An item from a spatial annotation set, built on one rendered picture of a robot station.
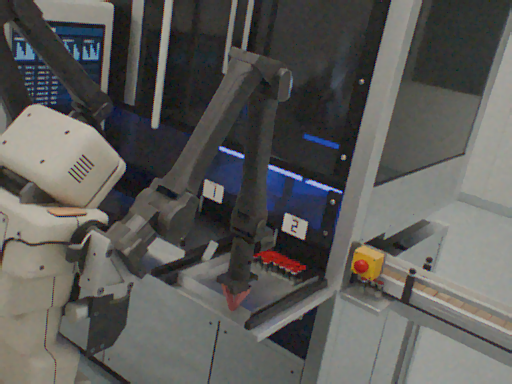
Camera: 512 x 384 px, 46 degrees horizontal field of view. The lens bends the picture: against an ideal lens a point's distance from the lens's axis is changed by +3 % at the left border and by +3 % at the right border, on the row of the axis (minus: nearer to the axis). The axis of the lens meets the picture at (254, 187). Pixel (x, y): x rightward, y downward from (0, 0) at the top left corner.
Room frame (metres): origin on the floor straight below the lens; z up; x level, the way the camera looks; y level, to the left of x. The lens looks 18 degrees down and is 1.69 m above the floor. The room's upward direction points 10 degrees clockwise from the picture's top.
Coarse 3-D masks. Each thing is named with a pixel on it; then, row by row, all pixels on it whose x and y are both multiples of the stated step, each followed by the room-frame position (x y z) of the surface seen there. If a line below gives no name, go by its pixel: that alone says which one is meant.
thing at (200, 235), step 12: (204, 216) 2.02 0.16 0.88; (192, 228) 1.89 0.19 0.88; (204, 228) 1.91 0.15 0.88; (216, 228) 1.93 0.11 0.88; (228, 228) 1.95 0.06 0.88; (156, 240) 1.70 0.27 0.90; (168, 240) 1.76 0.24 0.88; (192, 240) 1.79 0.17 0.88; (204, 240) 1.81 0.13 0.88; (216, 240) 1.75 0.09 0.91; (168, 252) 1.67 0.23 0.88; (180, 252) 1.64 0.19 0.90; (192, 252) 1.66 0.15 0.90
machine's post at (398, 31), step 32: (416, 0) 1.64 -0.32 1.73; (384, 32) 1.65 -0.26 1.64; (384, 64) 1.64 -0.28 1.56; (384, 96) 1.63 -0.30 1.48; (384, 128) 1.65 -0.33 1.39; (352, 160) 1.66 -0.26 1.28; (352, 192) 1.64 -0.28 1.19; (352, 224) 1.63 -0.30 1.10; (352, 256) 1.65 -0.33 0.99; (320, 320) 1.65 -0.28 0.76; (320, 352) 1.63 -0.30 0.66
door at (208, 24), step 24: (192, 0) 2.05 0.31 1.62; (216, 0) 1.99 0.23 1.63; (240, 0) 1.94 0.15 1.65; (144, 24) 2.16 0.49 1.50; (192, 24) 2.04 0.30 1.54; (216, 24) 1.98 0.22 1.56; (240, 24) 1.93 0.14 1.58; (144, 48) 2.15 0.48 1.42; (168, 48) 2.09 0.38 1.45; (192, 48) 2.03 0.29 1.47; (216, 48) 1.97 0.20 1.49; (240, 48) 1.92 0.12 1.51; (144, 72) 2.15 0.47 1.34; (168, 72) 2.08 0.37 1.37; (192, 72) 2.02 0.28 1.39; (216, 72) 1.97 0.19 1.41; (144, 96) 2.14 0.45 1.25; (168, 96) 2.08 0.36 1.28; (192, 96) 2.02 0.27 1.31; (192, 120) 2.01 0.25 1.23
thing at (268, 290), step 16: (224, 256) 1.66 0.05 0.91; (192, 272) 1.54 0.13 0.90; (208, 272) 1.59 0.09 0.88; (224, 272) 1.60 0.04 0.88; (256, 272) 1.64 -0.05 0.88; (192, 288) 1.46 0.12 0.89; (208, 288) 1.43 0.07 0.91; (256, 288) 1.54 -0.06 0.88; (272, 288) 1.56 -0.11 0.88; (288, 288) 1.58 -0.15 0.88; (224, 304) 1.40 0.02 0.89; (240, 304) 1.44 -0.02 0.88; (256, 304) 1.45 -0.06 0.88; (272, 304) 1.43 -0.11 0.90
